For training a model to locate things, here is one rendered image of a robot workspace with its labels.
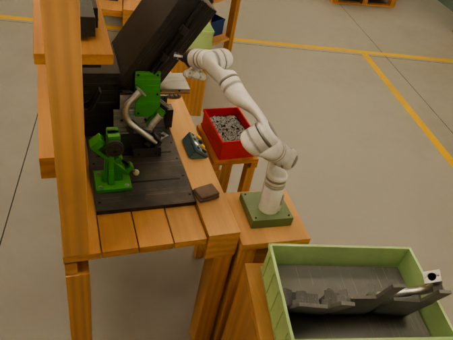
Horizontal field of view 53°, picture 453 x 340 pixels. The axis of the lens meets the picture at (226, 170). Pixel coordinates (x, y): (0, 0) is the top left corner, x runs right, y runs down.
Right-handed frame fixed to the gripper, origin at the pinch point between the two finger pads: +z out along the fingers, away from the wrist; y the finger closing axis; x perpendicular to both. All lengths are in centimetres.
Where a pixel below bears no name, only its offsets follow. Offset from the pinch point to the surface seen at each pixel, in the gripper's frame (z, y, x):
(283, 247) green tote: -39, -39, 65
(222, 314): 1, -44, 117
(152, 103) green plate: 27.4, -1.2, 21.3
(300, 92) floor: 215, -231, -3
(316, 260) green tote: -41, -56, 71
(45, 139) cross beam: -10, 49, 37
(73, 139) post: -35, 45, 31
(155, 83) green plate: 25.5, -0.4, 12.3
